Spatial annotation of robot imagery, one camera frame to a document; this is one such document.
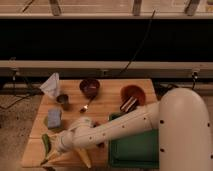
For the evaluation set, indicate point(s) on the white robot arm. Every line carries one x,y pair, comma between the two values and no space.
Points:
181,118

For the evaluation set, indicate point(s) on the wooden table board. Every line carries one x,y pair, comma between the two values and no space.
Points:
106,102

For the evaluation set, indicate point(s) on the metal spoon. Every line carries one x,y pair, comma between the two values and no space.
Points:
85,107

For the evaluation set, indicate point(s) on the white crumpled cloth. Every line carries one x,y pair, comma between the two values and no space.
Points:
51,87

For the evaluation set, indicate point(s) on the green plastic tray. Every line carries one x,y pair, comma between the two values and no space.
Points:
137,151

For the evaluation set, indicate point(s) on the green chili pepper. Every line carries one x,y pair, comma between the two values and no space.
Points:
47,145

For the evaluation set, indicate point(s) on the orange bowl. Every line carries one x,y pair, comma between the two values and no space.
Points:
135,91

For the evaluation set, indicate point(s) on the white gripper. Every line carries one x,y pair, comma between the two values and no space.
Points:
63,142

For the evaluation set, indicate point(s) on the striped brown block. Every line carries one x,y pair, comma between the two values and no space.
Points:
129,104

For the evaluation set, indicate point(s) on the blue sponge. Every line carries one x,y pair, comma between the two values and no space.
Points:
54,118

